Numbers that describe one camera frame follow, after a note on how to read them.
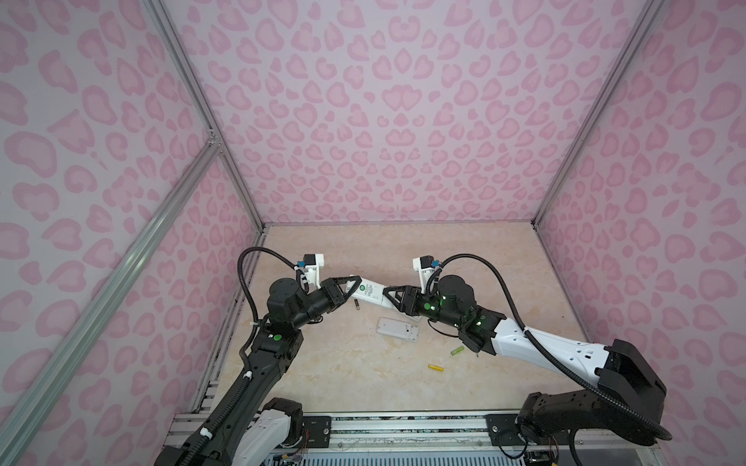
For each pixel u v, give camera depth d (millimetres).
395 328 909
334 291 643
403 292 680
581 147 954
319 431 736
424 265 691
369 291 715
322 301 650
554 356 464
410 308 652
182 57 751
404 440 721
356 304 969
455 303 581
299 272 668
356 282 705
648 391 439
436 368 841
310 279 676
